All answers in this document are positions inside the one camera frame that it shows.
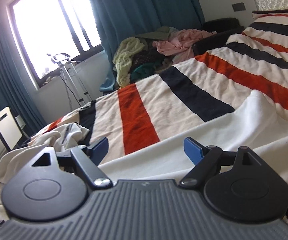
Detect window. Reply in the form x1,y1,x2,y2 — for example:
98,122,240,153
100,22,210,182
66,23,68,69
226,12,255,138
7,0,103,89

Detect teal green garment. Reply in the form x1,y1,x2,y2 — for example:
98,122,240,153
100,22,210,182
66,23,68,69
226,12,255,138
130,63,161,81

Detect pink garment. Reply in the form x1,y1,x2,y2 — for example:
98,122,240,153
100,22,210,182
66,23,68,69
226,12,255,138
153,29,218,58

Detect grey wall switch panel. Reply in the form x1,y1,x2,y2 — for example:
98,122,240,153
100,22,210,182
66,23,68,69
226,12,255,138
231,2,246,12

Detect striped blanket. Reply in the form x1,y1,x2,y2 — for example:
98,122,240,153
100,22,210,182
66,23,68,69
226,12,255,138
29,9,288,155

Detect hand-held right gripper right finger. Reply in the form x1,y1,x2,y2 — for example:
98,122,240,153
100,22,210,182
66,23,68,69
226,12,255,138
180,137,262,187

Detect rags on windowsill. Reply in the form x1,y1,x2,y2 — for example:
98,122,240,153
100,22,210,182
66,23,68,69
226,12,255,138
41,67,59,83

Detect garment steamer stand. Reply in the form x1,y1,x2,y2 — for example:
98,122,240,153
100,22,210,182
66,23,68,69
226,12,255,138
46,52,94,110

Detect dark clothes pile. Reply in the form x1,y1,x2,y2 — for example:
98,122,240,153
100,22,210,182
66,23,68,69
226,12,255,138
130,26,197,80

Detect black armchair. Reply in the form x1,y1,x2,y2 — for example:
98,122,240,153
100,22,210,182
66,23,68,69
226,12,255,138
193,17,244,55

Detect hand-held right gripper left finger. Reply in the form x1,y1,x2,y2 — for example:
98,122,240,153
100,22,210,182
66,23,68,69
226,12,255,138
30,137,113,190

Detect white sweatshirt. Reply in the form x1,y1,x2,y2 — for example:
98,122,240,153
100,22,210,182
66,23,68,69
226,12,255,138
0,90,288,227

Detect yellow-green knit blanket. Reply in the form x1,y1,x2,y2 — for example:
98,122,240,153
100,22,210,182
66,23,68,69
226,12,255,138
112,37,147,88

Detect white and black chair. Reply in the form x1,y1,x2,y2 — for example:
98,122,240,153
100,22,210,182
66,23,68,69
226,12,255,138
0,107,30,152

